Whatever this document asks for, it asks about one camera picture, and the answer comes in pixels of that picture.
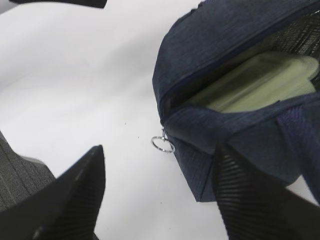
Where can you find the green lidded glass container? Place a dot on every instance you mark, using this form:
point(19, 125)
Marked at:
point(251, 83)

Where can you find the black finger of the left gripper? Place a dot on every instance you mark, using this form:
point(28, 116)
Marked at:
point(99, 4)

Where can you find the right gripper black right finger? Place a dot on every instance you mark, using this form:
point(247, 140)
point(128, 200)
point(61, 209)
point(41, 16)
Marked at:
point(255, 206)

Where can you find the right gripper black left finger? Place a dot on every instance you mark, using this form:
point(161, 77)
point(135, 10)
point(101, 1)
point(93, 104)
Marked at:
point(66, 209)

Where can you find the dark blue lunch bag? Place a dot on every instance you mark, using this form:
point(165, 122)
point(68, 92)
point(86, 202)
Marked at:
point(282, 139)

